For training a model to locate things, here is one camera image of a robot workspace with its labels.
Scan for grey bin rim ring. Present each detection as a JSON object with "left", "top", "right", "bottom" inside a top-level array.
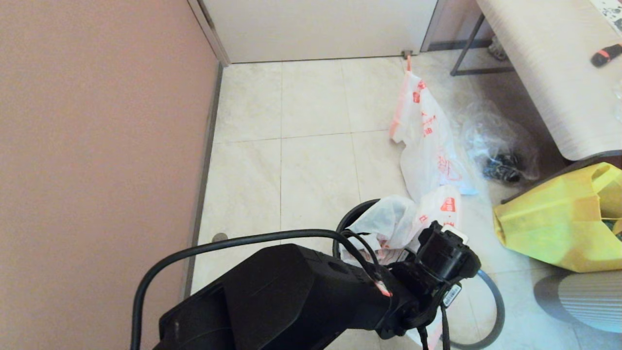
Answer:
[{"left": 449, "top": 270, "right": 505, "bottom": 350}]

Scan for grey ribbed robot base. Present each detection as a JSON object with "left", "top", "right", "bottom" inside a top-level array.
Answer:
[{"left": 533, "top": 270, "right": 622, "bottom": 334}]

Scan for black round trash bin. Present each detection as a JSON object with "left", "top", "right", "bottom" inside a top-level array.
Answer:
[{"left": 333, "top": 198, "right": 380, "bottom": 258}]

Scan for yellow non-woven bag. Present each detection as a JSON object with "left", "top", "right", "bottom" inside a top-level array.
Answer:
[{"left": 492, "top": 163, "right": 622, "bottom": 274}]

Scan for dark items in clear bag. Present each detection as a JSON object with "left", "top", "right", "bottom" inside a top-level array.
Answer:
[{"left": 484, "top": 153, "right": 524, "bottom": 183}]

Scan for clear plastic bag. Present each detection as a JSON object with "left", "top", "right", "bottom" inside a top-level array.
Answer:
[{"left": 457, "top": 100, "right": 540, "bottom": 184}]

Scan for beige table with metal legs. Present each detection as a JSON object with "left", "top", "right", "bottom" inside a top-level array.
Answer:
[{"left": 449, "top": 15, "right": 622, "bottom": 205}]

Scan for small white object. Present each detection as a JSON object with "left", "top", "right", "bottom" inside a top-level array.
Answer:
[{"left": 487, "top": 36, "right": 508, "bottom": 61}]

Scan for white door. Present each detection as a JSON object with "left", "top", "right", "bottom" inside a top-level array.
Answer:
[{"left": 202, "top": 0, "right": 440, "bottom": 64}]

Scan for black and red marker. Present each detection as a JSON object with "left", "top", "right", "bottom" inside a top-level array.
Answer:
[{"left": 589, "top": 45, "right": 622, "bottom": 69}]

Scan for black-printed white paper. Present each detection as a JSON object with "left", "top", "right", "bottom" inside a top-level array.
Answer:
[{"left": 590, "top": 0, "right": 622, "bottom": 35}]

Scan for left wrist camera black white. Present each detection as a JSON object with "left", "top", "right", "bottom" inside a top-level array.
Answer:
[{"left": 415, "top": 221, "right": 482, "bottom": 283}]

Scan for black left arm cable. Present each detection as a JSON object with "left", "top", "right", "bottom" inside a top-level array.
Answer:
[{"left": 130, "top": 228, "right": 452, "bottom": 350}]

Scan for grey door frame post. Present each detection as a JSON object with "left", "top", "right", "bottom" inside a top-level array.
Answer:
[{"left": 187, "top": 0, "right": 231, "bottom": 68}]

